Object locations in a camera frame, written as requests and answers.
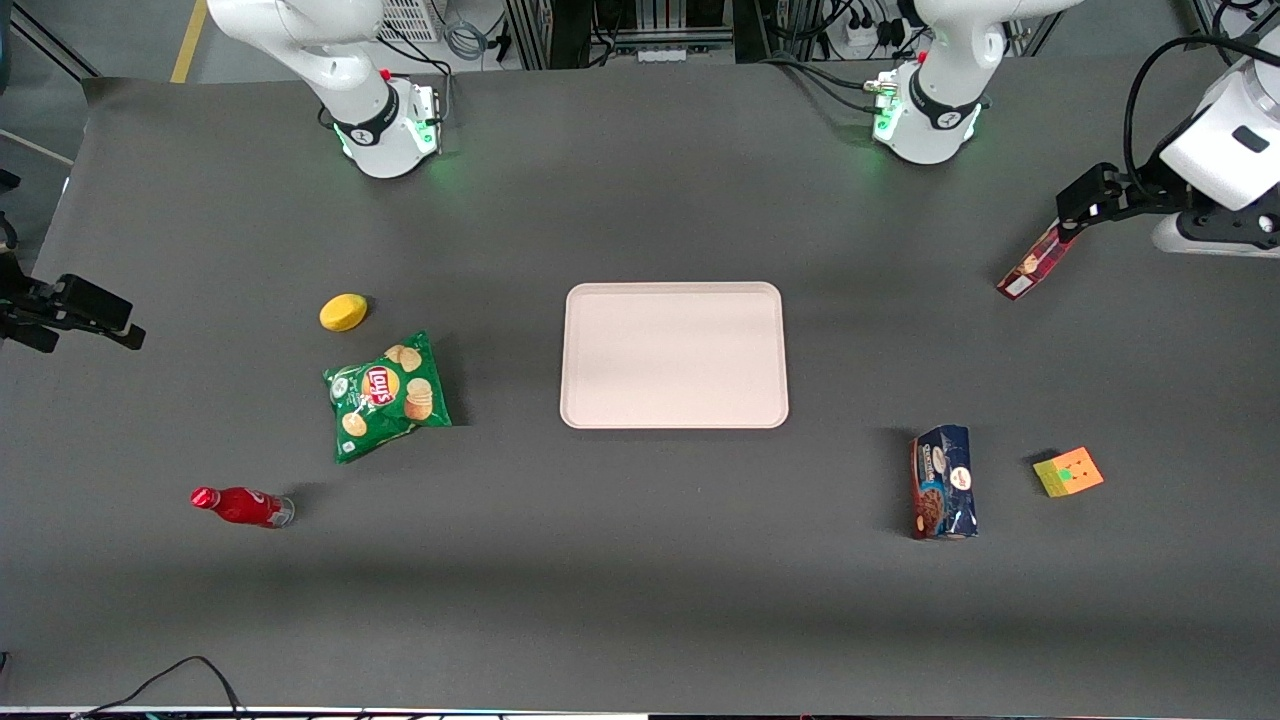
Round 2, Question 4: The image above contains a black cable on table edge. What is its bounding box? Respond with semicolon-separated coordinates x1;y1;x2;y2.
72;655;247;720

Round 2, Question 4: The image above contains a red soda bottle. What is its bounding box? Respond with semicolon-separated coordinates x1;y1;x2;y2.
190;486;296;529

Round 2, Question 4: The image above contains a green chips bag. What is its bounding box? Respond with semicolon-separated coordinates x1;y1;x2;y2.
322;331;453;464

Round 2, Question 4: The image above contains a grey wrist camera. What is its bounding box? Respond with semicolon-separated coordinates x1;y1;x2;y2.
1151;212;1280;259

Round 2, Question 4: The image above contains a blue cookie package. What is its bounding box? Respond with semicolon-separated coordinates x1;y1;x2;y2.
909;425;979;542

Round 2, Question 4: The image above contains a grey coiled cable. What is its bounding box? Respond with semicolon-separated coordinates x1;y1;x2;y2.
443;14;493;63

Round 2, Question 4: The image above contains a black cable bundle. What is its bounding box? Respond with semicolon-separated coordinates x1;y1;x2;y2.
762;54;883;113

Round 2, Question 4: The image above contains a white power strip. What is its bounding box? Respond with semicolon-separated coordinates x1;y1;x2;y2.
843;18;909;53

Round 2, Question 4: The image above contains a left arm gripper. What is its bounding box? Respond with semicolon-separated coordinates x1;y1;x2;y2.
1055;162;1201;243

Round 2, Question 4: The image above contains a yellow lemon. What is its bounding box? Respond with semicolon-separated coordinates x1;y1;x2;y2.
319;293;369;333

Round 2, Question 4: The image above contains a red cookie box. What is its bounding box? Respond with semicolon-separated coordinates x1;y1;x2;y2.
996;222;1077;302

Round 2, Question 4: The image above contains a colourful puzzle cube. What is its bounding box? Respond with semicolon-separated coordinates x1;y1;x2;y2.
1033;446;1105;499

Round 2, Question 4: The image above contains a white perforated box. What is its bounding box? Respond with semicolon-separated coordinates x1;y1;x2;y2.
378;0;443;44

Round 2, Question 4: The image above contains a pale pink plastic tray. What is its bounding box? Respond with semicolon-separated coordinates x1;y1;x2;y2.
560;281;790;430

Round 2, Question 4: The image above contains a grey table mat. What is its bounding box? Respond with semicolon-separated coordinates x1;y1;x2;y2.
0;40;1280;717

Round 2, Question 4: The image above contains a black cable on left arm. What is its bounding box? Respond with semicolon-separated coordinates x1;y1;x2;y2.
1123;35;1280;193

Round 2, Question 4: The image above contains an aluminium frame rack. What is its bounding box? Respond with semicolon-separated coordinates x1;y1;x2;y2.
503;0;737;71

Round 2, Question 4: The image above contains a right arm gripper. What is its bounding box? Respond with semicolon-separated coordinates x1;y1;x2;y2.
0;274;147;354

